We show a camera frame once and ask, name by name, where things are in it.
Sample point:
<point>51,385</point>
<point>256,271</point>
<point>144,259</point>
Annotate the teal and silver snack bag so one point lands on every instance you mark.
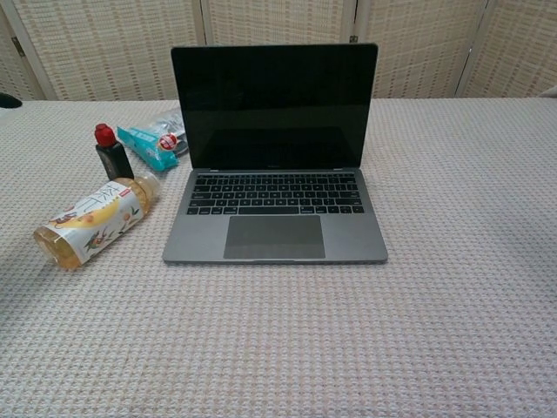
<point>148,143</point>

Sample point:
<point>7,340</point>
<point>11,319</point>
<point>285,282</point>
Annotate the tea bottle with illustrated label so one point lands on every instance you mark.
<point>95,222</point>

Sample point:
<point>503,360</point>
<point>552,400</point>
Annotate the black bottle with red cap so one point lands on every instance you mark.
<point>114,157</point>

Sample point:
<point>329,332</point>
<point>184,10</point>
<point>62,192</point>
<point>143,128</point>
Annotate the woven folding screen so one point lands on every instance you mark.
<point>109,48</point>

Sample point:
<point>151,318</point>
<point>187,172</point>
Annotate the silver laptop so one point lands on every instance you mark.
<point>274,174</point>

